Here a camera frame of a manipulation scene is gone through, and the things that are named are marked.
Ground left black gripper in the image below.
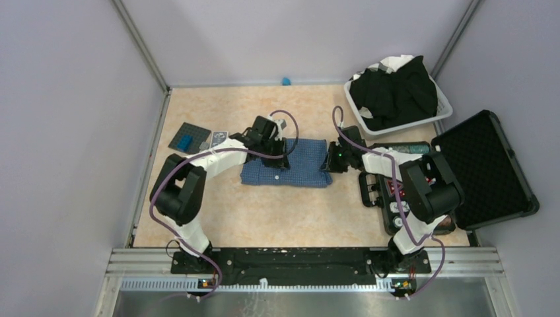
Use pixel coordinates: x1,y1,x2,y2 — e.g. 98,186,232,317
259,135,289,169

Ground blue checkered long sleeve shirt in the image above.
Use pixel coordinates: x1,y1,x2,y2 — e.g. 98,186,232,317
239,137,333,190

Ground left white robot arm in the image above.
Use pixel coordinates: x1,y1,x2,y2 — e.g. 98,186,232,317
149,115,295,273

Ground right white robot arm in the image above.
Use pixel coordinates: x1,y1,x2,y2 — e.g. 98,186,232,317
322,126,465,272

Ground small grey toy brick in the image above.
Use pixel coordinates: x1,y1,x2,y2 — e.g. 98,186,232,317
199,141,210,152

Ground dark grey building baseplate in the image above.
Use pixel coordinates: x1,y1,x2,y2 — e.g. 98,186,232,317
168,122,211,155

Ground blue toy brick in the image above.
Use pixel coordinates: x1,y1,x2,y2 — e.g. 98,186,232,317
177,135,192,151

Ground black shirt in basket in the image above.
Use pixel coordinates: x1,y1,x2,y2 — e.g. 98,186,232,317
349,55,438,132

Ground white garment in basket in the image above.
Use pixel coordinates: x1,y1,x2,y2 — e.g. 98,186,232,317
350,55,415,81

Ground white plastic laundry basket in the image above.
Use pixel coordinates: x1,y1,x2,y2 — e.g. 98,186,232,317
343,61,454,137

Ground black poker chip case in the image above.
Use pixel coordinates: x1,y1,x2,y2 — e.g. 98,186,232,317
373,110,540,235

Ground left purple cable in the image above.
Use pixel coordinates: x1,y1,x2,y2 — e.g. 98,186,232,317
149,109,300,302

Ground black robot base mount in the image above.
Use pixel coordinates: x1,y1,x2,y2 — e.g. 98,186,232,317
170,247,432,286

